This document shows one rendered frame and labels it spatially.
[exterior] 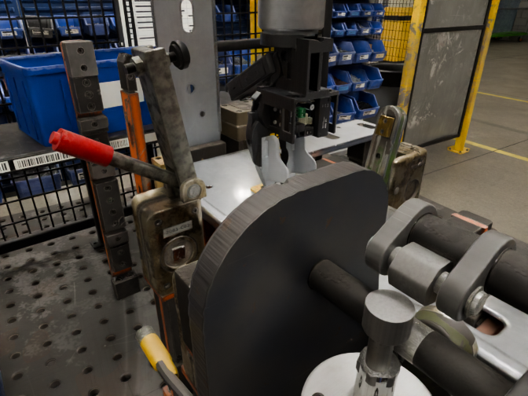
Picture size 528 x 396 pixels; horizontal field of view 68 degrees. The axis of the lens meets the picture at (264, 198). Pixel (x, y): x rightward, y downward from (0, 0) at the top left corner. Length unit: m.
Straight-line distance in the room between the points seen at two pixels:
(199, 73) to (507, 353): 0.62
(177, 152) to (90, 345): 0.48
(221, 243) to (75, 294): 0.80
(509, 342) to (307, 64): 0.32
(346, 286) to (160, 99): 0.30
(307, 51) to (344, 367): 0.33
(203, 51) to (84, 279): 0.56
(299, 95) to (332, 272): 0.30
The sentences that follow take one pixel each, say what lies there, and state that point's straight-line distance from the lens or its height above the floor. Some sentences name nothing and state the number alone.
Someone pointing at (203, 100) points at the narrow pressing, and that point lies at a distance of 0.77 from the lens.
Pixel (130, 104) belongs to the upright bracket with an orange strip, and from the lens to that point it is 0.52.
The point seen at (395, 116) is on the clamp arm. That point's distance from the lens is 0.60.
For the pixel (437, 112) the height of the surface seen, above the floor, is 0.41.
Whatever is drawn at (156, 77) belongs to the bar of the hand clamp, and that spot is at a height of 1.19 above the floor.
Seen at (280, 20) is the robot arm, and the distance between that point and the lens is 0.45.
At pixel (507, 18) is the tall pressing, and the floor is 0.67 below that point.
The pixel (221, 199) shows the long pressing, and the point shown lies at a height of 1.00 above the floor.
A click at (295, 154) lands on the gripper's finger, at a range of 0.54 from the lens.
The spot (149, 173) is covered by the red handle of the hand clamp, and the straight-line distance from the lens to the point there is 0.44.
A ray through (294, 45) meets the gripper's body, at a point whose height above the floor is 1.21.
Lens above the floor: 1.26
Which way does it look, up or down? 27 degrees down
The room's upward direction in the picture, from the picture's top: straight up
